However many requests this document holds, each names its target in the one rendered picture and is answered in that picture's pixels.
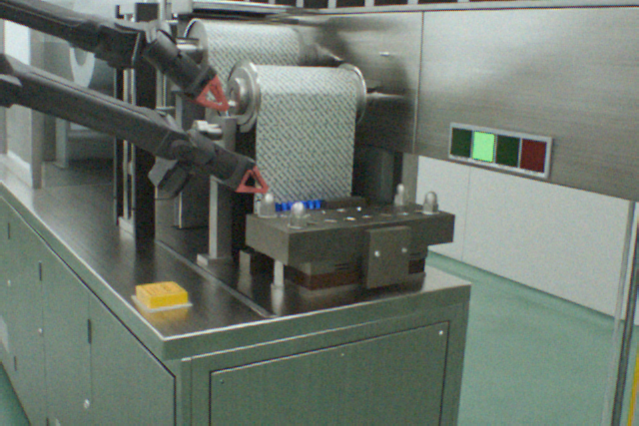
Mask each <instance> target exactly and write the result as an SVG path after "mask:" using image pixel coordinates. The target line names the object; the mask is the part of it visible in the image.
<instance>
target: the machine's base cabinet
mask: <svg viewBox="0 0 639 426"><path fill-rule="evenodd" d="M469 303H470V302H469V301H465V302H460V303H455V304H450V305H445V306H441V307H436V308H431V309H430V310H426V311H421V312H415V313H410V314H405V315H400V316H395V317H390V318H384V319H379V320H374V321H369V322H364V323H358V324H354V325H349V326H344V327H339V328H333V329H328V330H323V331H322V332H318V333H313V334H307V335H302V336H297V337H292V338H287V339H282V340H276V341H271V342H267V343H262V344H257V345H252V346H246V347H241V348H236V349H231V350H226V351H224V350H221V351H216V352H210V353H205V354H200V355H195V356H190V357H185V358H181V359H176V360H171V361H163V360H162V359H161V358H160V357H159V356H158V355H156V354H155V353H154V352H153V351H152V350H151V349H150V348H149V347H148V345H147V344H146V343H145V342H144V341H143V340H142V339H141V338H140V337H139V336H138V335H137V333H136V332H135V331H134V330H133V329H132V328H131V327H130V326H129V325H128V324H127V323H126V322H125V321H124V320H123V319H122V318H121V317H120V316H119V315H118V314H117V312H116V311H115V310H113V309H112V308H111V307H110V306H109V305H108V304H107V303H106V302H105V301H104V300H103V299H102V298H101V297H100V296H99V295H98V294H97V293H96V292H95V291H94V290H93V289H92V288H91V287H90V286H89V285H88V284H87V282H86V281H85V280H84V279H83V278H82V277H81V276H80V275H79V273H78V272H77V271H76V270H75V269H74V268H73V267H72V266H71V265H70V264H69V263H68V262H67V261H66V260H65V259H64V258H63V257H62V256H61V255H60V254H59V253H58V252H57V251H56V249H55V248H54V247H53V246H52V245H51V244H50V243H49V242H48V241H47V240H46V239H45V238H44V237H43V236H42V235H41V234H40V233H39V232H38V231H37V230H36V229H35V228H34V227H33V226H32V225H31V224H30V223H29V222H28V221H27V220H26V219H25V218H24V216H23V215H22V214H21V213H20V212H19V211H18V209H17V208H16V207H15V206H14V205H13V204H12V203H11V202H10V201H9V200H8V199H7V198H6V197H5V196H4V195H3V194H2V193H1V192H0V358H1V361H2V363H3V365H4V368H5V370H6V372H7V374H8V376H9V379H10V381H11V383H12V385H13V387H14V389H15V392H16V394H17V396H18V398H19V400H20V402H21V405H22V407H23V409H24V411H25V413H26V416H27V418H28V420H29V422H30V424H31V426H457V417H458V406H460V395H461V382H462V371H463V360H464V349H465V343H466V338H467V327H468V314H469Z"/></svg>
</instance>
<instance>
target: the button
mask: <svg viewBox="0 0 639 426"><path fill-rule="evenodd" d="M136 297H137V298H139V299H140V301H142V302H143V303H144V304H145V305H146V306H147V307H148V308H149V309H154V308H160V307H167V306H173V305H180V304H186V303H187V293H186V292H185V291H184V290H183V289H181V288H180V287H179V286H178V285H177V284H176V283H174V282H173V281H166V282H159V283H152V284H143V285H137V286H136Z"/></svg>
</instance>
